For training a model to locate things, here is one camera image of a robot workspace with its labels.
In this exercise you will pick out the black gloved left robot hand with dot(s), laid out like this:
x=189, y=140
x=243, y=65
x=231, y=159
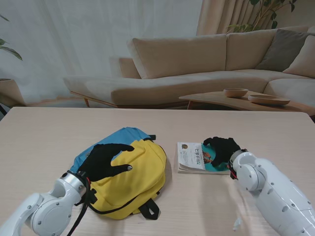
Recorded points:
x=103, y=159

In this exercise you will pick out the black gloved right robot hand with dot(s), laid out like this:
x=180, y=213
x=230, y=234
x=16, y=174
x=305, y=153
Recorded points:
x=221, y=150

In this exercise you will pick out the teal and white cover book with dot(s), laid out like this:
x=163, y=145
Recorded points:
x=194, y=159

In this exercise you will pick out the yellow and blue school bag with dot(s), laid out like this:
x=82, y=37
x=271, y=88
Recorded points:
x=137, y=172

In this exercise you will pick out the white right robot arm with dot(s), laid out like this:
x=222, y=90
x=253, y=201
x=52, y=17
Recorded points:
x=270, y=191

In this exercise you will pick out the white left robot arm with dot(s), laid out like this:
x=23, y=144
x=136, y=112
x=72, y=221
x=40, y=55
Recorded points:
x=46, y=206

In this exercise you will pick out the wooden coffee table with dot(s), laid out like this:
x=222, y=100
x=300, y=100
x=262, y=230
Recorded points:
x=216, y=99

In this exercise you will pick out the small deep wooden bowl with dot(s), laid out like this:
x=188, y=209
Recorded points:
x=235, y=93

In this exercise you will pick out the wide shallow wooden bowl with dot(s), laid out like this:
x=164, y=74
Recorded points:
x=268, y=100

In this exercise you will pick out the white paper scrap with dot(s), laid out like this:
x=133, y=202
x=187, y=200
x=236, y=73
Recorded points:
x=237, y=224

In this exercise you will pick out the beige sofa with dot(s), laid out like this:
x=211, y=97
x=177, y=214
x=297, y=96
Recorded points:
x=184, y=61

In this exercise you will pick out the black stand pole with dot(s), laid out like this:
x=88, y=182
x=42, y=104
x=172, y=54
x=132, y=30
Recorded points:
x=2, y=109

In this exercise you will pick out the beige plant pot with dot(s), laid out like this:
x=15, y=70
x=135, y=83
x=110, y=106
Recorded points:
x=9, y=93

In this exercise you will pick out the grey cushion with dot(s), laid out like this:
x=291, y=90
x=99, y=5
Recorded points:
x=280, y=49

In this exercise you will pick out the beige cushion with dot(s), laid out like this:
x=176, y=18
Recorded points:
x=305, y=64

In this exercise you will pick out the sheer white curtain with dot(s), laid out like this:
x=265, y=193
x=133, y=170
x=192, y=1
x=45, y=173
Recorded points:
x=73, y=37

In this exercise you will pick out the beige curtain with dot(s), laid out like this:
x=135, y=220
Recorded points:
x=221, y=14

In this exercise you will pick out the tall green leafy plant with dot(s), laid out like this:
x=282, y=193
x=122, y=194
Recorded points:
x=261, y=17

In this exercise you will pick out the pale green leafy plant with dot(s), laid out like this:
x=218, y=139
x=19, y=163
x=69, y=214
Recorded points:
x=12, y=51

